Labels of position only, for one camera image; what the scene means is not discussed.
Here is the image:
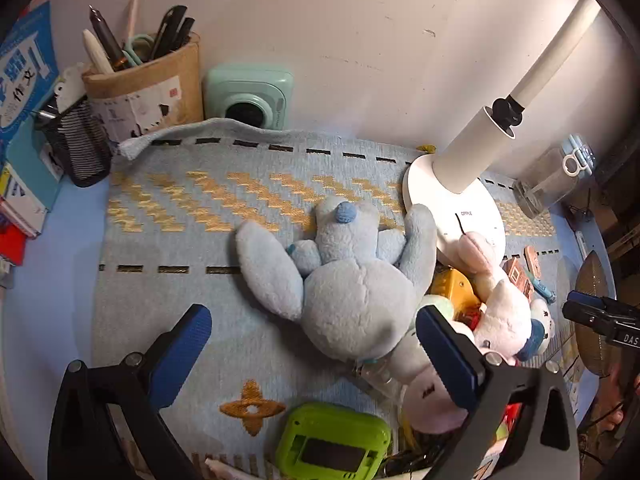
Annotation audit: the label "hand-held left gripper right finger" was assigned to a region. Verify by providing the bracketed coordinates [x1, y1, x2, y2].
[416, 305, 583, 480]

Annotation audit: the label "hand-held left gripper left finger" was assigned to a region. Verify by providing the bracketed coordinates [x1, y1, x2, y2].
[47, 304, 213, 480]

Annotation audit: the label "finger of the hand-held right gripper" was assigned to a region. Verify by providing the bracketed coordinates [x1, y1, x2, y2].
[562, 302, 640, 347]
[570, 290, 640, 317]

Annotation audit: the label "small clear plastic cup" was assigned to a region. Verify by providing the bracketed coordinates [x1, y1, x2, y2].
[356, 359, 407, 402]

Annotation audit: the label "white plush toy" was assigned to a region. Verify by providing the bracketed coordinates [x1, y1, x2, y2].
[451, 230, 557, 365]

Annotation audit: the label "blue plush bunny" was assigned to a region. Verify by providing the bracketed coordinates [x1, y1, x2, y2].
[235, 195, 438, 361]

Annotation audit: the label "teal pen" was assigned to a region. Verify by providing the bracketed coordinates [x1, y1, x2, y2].
[530, 280, 557, 304]

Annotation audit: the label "peach small stationery item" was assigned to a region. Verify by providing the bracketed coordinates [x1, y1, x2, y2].
[521, 245, 545, 283]

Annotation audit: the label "pink patterned small box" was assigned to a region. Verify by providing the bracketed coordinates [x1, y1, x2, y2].
[501, 257, 535, 306]

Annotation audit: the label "person's bare foot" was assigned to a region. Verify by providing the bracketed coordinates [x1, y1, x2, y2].
[596, 360, 632, 433]

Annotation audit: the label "blue woven table mat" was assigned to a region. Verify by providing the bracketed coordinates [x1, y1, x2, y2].
[90, 117, 586, 480]

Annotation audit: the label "clear water bottle blue lid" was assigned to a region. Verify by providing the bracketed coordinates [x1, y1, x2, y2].
[512, 134, 598, 219]

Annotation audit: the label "lime green plastic device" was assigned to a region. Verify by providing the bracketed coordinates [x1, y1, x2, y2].
[274, 402, 392, 480]

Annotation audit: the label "white desk lamp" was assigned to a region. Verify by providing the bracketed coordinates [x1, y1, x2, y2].
[402, 0, 603, 266]

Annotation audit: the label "stack of thin books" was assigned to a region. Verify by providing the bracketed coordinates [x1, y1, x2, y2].
[0, 162, 51, 241]

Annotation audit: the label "black mesh pen holder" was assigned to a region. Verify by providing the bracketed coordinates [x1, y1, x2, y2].
[35, 97, 112, 188]

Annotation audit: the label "teal book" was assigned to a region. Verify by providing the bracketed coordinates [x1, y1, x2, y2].
[5, 127, 63, 211]

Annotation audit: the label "kraft paper pen cup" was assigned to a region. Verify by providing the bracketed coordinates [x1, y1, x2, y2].
[81, 32, 205, 143]

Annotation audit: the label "mint green mini printer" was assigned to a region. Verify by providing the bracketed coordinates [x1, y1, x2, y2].
[202, 63, 295, 131]

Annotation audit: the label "white plastic piece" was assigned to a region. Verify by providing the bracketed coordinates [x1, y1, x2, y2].
[52, 62, 90, 111]

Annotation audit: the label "cream white pen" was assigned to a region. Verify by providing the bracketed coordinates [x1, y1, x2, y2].
[81, 29, 116, 76]

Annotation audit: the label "black pen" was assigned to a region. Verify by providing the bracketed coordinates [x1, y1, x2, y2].
[149, 5, 189, 61]
[167, 16, 197, 53]

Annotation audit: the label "dark brown pen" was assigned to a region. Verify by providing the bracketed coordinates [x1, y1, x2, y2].
[89, 5, 133, 72]

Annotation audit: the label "blue cover book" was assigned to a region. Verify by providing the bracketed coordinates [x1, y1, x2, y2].
[0, 0, 61, 143]

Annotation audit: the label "pale pink pencil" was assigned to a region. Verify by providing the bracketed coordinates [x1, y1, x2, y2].
[124, 0, 141, 43]

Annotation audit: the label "green handled scissors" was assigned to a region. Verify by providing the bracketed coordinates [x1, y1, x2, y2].
[121, 33, 156, 67]

